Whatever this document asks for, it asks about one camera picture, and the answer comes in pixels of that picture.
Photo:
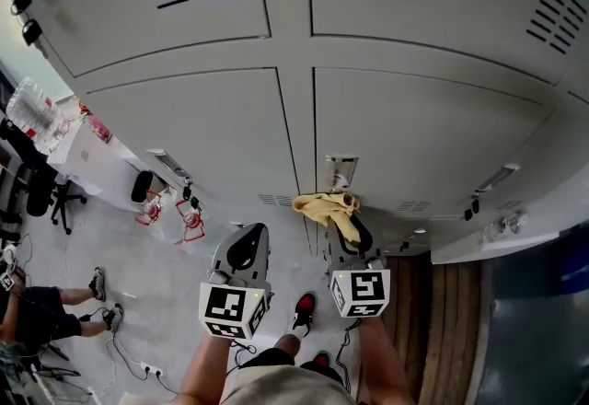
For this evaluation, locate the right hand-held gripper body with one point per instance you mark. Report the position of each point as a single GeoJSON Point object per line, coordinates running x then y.
{"type": "Point", "coordinates": [363, 292]}

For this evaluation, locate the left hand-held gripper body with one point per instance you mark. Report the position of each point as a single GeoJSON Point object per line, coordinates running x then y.
{"type": "Point", "coordinates": [230, 311]}

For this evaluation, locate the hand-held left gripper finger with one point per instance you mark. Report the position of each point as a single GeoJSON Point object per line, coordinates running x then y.
{"type": "Point", "coordinates": [263, 269]}
{"type": "Point", "coordinates": [223, 253]}

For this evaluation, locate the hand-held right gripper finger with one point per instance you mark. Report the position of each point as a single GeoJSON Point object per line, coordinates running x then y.
{"type": "Point", "coordinates": [335, 251]}
{"type": "Point", "coordinates": [378, 246]}

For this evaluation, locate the yellow cleaning cloth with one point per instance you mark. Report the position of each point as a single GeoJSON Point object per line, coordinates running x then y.
{"type": "Point", "coordinates": [324, 207]}

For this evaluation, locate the white metal locker door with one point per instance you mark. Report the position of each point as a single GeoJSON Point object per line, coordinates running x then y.
{"type": "Point", "coordinates": [414, 127]}

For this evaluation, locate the grey metal locker cabinet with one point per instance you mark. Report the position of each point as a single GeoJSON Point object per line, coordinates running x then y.
{"type": "Point", "coordinates": [230, 108]}

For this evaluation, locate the person's right forearm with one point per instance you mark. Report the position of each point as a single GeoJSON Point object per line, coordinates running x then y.
{"type": "Point", "coordinates": [384, 366]}

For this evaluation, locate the person's left forearm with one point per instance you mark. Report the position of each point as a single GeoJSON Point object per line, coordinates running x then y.
{"type": "Point", "coordinates": [202, 371]}

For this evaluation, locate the person's black shorts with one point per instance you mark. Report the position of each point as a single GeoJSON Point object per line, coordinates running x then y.
{"type": "Point", "coordinates": [264, 358]}

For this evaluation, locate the red and black shoe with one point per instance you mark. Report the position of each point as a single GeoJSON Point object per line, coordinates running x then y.
{"type": "Point", "coordinates": [304, 311]}
{"type": "Point", "coordinates": [322, 358]}

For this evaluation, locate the person's bare leg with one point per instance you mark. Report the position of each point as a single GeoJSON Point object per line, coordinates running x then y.
{"type": "Point", "coordinates": [289, 345]}

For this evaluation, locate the wooden plank platform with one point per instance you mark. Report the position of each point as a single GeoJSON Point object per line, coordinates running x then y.
{"type": "Point", "coordinates": [437, 325]}

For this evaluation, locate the person's beige shirt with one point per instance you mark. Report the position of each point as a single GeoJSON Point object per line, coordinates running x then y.
{"type": "Point", "coordinates": [285, 389]}

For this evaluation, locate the white power strip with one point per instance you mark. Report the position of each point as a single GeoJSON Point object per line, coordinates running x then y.
{"type": "Point", "coordinates": [152, 369]}

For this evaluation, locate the black rounded container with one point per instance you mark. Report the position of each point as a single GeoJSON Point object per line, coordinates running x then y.
{"type": "Point", "coordinates": [142, 187]}

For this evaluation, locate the small clear plastic bottle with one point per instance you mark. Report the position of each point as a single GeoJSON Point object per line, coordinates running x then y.
{"type": "Point", "coordinates": [506, 224]}

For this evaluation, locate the red patterned packet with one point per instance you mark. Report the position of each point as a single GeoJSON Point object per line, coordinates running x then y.
{"type": "Point", "coordinates": [96, 127]}

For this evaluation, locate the black office chair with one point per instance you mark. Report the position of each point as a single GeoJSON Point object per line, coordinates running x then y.
{"type": "Point", "coordinates": [41, 196]}

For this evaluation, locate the large clear water bottle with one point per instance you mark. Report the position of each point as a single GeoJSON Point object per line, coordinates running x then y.
{"type": "Point", "coordinates": [34, 113]}

